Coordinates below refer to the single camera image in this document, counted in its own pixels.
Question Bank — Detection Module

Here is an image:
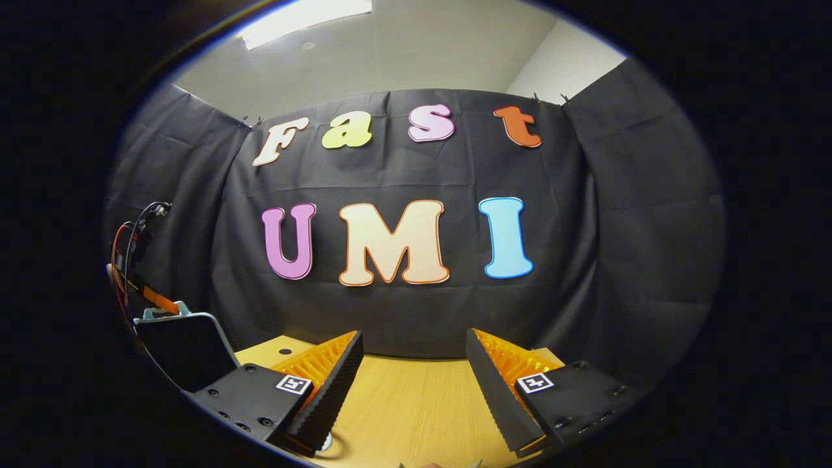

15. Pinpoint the black backdrop cloth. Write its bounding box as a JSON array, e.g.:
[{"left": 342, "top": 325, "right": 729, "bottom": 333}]
[{"left": 101, "top": 57, "right": 727, "bottom": 391}]

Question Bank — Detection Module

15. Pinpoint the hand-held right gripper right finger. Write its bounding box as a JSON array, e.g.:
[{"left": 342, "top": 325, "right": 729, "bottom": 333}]
[{"left": 465, "top": 328, "right": 649, "bottom": 458}]

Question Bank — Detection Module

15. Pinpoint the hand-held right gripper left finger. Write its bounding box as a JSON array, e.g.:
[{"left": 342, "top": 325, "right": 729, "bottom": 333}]
[{"left": 184, "top": 330, "right": 365, "bottom": 458}]

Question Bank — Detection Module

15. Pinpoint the red cable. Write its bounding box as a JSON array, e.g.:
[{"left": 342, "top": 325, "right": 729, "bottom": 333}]
[{"left": 110, "top": 221, "right": 140, "bottom": 333}]

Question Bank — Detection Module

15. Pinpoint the black cable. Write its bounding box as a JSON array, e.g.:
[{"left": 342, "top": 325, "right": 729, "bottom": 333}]
[{"left": 123, "top": 201, "right": 172, "bottom": 261}]

